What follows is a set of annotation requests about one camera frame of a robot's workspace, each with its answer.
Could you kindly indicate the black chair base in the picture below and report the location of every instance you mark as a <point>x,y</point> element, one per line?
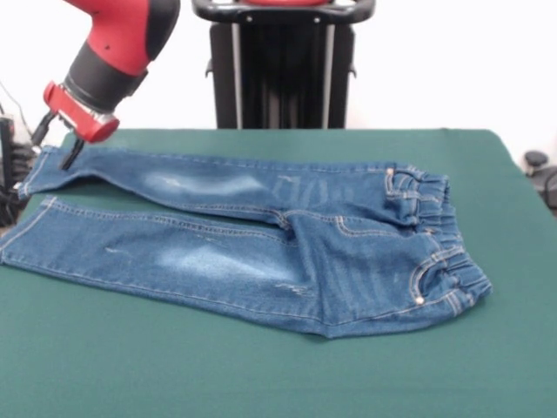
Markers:
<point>541,172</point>

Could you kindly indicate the black electronics box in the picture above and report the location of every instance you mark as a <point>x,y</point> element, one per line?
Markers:
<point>6,148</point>

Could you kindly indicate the blue denim jeans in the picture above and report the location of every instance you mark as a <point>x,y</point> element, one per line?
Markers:
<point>283,252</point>

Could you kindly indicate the black robot pedestal stand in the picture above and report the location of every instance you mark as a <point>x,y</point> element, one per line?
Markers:
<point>283,65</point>

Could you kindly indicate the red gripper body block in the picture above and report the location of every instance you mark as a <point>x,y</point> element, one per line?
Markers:
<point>80,115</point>

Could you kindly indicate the dark green table cloth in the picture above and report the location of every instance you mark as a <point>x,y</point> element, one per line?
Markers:
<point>217,370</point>

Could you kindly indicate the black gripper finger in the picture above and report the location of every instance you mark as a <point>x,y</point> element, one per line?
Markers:
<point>71,154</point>
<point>42,128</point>

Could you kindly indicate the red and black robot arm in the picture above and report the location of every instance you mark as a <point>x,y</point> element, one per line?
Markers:
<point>117,48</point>

